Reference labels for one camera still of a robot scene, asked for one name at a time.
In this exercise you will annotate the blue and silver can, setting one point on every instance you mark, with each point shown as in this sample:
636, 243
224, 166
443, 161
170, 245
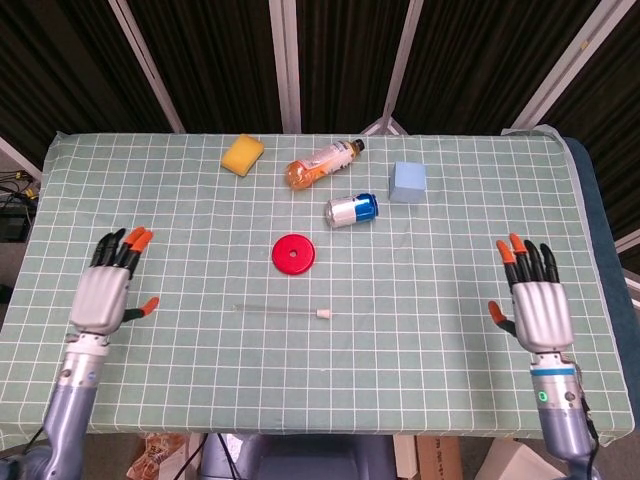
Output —
352, 210

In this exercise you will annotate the green checked tablecloth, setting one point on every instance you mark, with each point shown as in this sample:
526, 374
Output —
300, 375

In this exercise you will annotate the orange drink plastic bottle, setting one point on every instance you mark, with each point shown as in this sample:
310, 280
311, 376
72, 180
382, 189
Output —
320, 162

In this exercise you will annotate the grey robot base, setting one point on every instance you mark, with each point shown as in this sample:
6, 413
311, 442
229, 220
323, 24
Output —
310, 457

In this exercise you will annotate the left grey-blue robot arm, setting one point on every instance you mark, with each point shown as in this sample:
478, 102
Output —
70, 400

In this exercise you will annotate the red flat disc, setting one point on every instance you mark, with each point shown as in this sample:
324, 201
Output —
294, 254

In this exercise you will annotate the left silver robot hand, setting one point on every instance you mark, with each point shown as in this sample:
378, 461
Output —
100, 300

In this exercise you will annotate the clear glass tube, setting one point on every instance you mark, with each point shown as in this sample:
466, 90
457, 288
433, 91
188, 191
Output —
275, 310

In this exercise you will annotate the black equipment box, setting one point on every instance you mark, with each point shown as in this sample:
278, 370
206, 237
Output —
14, 224

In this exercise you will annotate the black pleated curtain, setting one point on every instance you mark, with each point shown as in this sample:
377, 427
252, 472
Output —
350, 60
610, 100
215, 60
65, 70
490, 55

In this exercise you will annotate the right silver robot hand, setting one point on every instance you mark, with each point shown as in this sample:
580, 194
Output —
542, 315

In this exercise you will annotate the brown cardboard box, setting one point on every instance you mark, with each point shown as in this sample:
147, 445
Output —
440, 457

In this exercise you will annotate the white box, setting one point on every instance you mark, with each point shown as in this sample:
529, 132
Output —
515, 462

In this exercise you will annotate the yellow sponge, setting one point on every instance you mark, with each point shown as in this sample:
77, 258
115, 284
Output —
242, 155

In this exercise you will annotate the light blue foam cube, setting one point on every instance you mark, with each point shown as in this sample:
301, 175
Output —
407, 182

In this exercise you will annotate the small white cap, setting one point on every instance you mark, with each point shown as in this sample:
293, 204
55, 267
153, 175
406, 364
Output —
324, 314

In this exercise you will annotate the white partition post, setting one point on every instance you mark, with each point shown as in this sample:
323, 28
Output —
147, 65
20, 157
397, 65
560, 65
286, 65

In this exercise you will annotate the orange snack bag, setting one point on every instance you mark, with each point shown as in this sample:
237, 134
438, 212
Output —
155, 457

